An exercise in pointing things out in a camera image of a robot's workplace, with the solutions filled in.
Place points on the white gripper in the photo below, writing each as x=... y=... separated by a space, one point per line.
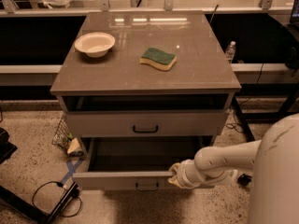
x=186 y=172

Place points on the grey drawer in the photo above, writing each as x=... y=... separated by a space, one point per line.
x=146 y=115
x=135 y=163

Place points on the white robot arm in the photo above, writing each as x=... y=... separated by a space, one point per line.
x=273 y=161

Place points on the grey top drawer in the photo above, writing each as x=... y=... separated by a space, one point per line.
x=146 y=115

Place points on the grey drawer cabinet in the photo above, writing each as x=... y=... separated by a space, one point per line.
x=201 y=67

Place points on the black office chair base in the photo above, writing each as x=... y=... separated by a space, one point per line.
x=243 y=180

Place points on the black table leg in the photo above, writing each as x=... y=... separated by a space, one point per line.
x=246 y=129

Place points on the blue tape cross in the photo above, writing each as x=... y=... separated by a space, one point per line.
x=72 y=166

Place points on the green yellow sponge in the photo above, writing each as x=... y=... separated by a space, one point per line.
x=158 y=59

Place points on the clear plastic water bottle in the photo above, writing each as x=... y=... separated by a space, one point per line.
x=230 y=51

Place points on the white paper bowl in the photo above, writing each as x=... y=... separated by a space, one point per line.
x=95 y=45

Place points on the wire mesh waste basket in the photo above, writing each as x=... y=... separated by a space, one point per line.
x=66 y=141

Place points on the black stand leg with cable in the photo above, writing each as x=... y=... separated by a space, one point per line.
x=45 y=211

